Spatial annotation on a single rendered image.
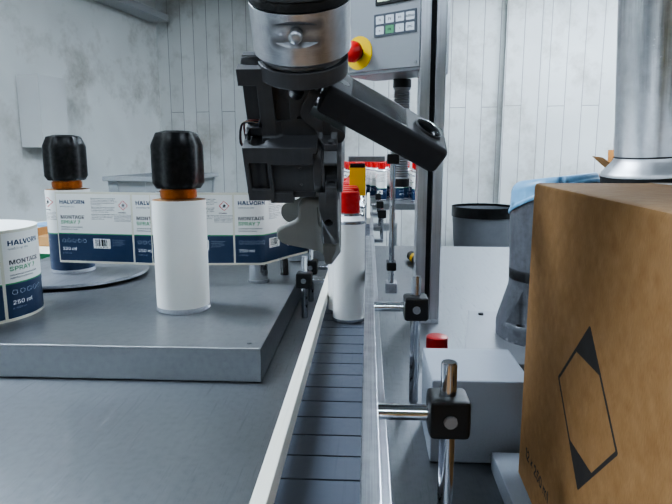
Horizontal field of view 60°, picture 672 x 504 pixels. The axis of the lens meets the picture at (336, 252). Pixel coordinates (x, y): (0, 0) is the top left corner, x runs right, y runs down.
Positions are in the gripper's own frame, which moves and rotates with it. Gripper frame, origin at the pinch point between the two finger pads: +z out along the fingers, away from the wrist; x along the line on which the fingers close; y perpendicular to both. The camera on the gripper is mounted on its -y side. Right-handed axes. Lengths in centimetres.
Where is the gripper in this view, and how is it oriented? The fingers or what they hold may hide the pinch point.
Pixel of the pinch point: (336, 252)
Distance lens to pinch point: 58.7
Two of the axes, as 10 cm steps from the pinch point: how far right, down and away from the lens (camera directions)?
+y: -10.0, -0.1, 0.5
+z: 0.3, 7.7, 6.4
